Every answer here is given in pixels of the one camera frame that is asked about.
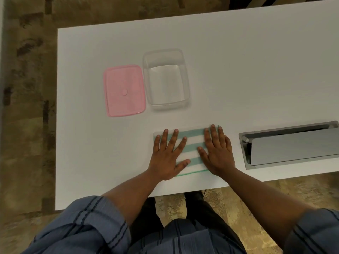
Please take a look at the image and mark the person's right hand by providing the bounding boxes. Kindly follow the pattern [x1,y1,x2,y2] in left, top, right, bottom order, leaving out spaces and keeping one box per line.
[197,124,236,176]

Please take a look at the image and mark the person's left hand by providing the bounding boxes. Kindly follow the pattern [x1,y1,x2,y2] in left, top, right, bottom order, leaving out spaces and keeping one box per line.
[148,129,191,181]

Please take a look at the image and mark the green and white striped cloth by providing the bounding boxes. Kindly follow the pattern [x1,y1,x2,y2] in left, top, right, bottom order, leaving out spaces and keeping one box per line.
[153,125,220,177]

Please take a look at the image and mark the person's left forearm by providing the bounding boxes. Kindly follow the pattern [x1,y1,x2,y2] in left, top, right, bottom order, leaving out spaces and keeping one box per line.
[101,169,176,236]

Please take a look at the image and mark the person's right forearm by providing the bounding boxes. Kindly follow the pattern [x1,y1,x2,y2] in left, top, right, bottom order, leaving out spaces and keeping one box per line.
[212,167,318,247]

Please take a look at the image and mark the black trousers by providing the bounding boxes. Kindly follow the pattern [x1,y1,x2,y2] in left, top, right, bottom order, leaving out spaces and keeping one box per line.
[129,191,225,236]

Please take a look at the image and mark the clear plastic food container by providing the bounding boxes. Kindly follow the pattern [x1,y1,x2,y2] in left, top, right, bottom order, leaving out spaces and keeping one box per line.
[142,49,191,110]

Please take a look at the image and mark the pink plastic container lid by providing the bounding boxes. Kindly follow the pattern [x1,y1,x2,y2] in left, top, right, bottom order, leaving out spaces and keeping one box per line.
[103,64,147,118]

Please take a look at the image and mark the blue striped shirt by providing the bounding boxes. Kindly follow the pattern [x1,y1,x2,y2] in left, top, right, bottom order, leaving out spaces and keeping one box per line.
[24,196,339,254]

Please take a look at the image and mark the dark chair base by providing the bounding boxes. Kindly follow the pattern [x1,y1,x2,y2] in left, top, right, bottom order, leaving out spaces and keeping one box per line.
[229,0,281,10]

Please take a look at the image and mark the grey metal desk cable box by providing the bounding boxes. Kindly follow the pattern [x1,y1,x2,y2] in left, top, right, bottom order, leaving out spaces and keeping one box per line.
[238,121,339,170]

